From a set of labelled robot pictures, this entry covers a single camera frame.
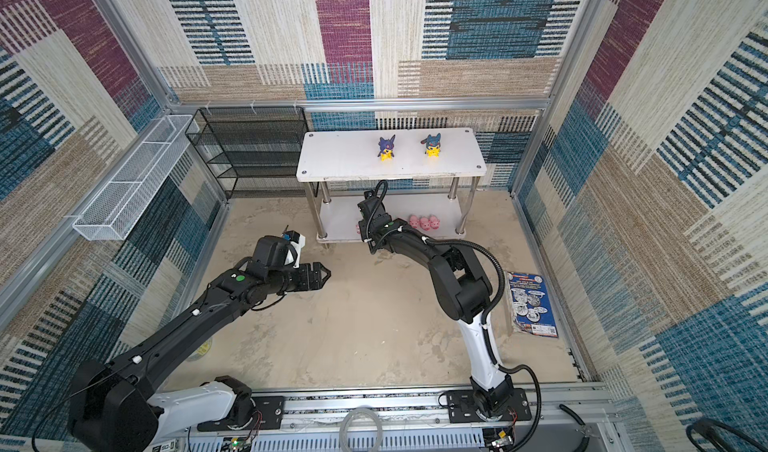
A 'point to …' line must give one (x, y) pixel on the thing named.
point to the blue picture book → (531, 307)
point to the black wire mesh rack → (249, 150)
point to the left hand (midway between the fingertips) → (320, 270)
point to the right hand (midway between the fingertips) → (373, 225)
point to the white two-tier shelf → (430, 177)
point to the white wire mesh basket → (120, 205)
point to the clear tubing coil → (344, 423)
